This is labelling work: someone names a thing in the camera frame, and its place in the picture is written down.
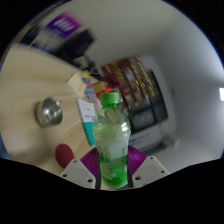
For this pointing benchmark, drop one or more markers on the black office chair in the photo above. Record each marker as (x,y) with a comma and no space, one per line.
(75,45)

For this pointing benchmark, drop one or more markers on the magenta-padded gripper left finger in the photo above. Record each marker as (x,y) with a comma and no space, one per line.
(88,163)

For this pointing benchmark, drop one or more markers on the green drink bottle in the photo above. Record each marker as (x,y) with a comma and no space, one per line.
(111,146)

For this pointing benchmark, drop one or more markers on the black framed glass door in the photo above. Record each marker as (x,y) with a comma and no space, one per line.
(150,106)

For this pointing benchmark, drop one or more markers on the orange gift box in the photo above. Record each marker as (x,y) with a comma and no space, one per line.
(100,87)

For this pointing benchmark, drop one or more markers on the steel cup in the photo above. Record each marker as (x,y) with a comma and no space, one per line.
(49,112)

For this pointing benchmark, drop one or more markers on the teal book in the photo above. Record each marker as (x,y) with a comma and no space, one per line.
(90,135)

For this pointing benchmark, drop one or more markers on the white paper sheet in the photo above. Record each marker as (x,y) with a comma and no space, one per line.
(86,109)

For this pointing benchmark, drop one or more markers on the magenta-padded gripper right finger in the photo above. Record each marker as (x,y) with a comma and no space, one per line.
(136,163)

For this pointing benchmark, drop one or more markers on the purple sign board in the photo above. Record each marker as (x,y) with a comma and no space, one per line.
(63,22)

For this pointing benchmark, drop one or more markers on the wooden shelf unit with trophies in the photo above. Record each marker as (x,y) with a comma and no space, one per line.
(128,78)

